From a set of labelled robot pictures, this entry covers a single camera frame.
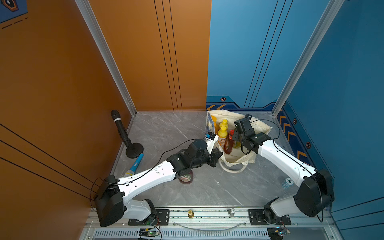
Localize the brass knob on rail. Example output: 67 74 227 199
187 210 194 218

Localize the orange bottle yellow cap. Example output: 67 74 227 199
219 119 229 130
218 126 228 149

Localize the circuit board right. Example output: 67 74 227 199
268 229 291 240

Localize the blue pen on table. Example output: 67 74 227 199
124 153 144 177

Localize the green circuit board left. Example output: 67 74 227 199
138 229 161 240

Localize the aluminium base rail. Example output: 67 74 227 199
80 206 343 240

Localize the silver knob on rail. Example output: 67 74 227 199
228 208 235 217

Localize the green soap bottle red cap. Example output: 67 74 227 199
233 141 241 149

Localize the dark red soap bottle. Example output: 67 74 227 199
223 130 235 155
178 171 194 184

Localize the large orange dish soap bottle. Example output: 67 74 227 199
211 115 218 134

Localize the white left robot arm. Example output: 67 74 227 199
94 139 223 227

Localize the starry night canvas tote bag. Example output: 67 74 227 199
206 110 256 174

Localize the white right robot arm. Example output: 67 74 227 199
234 115 335 225

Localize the small blue white tape roll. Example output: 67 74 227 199
281 178 295 190

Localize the black microphone on stand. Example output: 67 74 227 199
111 110 144 159

